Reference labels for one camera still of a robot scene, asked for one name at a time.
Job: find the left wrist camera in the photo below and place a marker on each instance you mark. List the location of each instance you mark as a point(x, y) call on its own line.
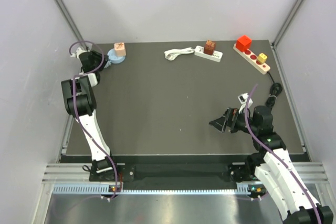
point(77, 53)

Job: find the slotted cable duct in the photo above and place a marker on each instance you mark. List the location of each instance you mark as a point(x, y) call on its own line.
point(106, 189)

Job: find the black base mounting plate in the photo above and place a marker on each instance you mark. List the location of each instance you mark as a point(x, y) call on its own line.
point(226, 172)

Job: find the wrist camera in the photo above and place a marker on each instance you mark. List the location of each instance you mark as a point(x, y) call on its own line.
point(242, 98)
point(77, 53)

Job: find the yellow cube plug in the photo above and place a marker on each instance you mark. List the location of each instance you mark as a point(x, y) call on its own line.
point(262, 58)

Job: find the round light blue socket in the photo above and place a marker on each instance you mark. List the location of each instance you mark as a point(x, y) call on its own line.
point(113, 58)

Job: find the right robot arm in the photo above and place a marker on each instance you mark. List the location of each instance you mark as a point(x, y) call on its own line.
point(271, 165)

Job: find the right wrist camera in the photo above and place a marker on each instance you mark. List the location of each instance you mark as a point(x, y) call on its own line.
point(242, 98)

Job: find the red cube plug adapter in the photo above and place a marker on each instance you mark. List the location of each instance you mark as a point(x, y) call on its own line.
point(243, 43)

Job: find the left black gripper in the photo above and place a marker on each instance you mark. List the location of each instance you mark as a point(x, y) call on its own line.
point(100, 57)

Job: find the cream power strip red sockets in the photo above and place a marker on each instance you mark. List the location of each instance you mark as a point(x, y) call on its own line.
point(263, 68)

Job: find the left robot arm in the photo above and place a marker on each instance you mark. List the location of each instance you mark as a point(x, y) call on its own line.
point(80, 102)

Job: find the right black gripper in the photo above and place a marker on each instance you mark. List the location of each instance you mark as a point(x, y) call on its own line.
point(231, 115)

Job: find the brown cube plug adapter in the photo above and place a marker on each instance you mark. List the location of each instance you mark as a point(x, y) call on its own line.
point(209, 47)

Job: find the pink cube plug adapter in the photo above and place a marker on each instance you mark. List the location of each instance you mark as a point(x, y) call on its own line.
point(120, 50)

